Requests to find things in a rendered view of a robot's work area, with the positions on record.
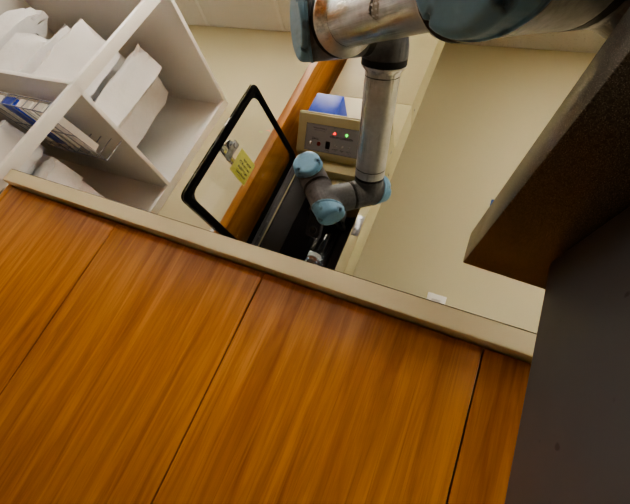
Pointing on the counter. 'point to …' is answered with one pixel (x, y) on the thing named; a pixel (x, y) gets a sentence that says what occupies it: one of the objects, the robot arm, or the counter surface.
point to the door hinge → (273, 207)
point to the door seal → (219, 150)
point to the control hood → (333, 126)
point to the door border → (216, 146)
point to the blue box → (325, 103)
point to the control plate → (332, 140)
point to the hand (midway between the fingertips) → (329, 227)
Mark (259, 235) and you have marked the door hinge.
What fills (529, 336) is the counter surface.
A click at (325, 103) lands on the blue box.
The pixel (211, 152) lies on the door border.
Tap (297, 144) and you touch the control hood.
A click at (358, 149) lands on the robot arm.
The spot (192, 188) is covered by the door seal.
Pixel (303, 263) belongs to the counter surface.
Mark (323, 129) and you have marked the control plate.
